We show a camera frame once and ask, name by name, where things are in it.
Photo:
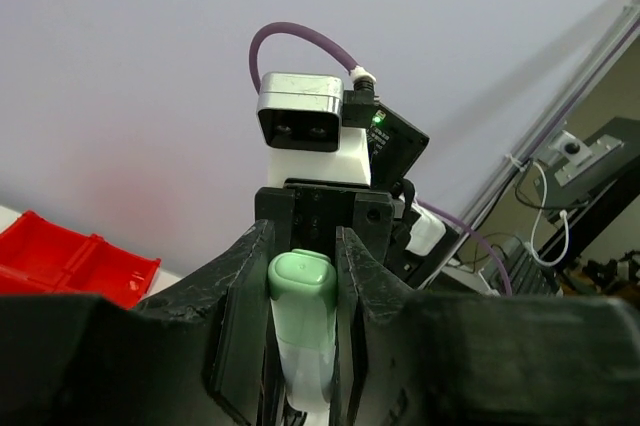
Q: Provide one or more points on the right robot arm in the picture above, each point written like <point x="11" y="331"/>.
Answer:
<point x="394" y="145"/>

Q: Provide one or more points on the red compartment tray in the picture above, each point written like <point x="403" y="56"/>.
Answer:
<point x="41" y="257"/>

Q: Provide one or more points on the green highlighter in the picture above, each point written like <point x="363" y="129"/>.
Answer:
<point x="308" y="375"/>

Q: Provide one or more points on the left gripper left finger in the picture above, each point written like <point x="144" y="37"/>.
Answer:
<point x="192" y="354"/>

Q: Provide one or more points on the green highlighter cap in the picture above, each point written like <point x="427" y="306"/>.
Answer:
<point x="303" y="292"/>

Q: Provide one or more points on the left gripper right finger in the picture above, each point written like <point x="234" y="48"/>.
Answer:
<point x="408" y="357"/>

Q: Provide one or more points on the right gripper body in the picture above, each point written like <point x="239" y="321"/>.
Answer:
<point x="306" y="215"/>

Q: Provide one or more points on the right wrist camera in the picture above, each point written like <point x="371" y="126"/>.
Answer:
<point x="316" y="128"/>

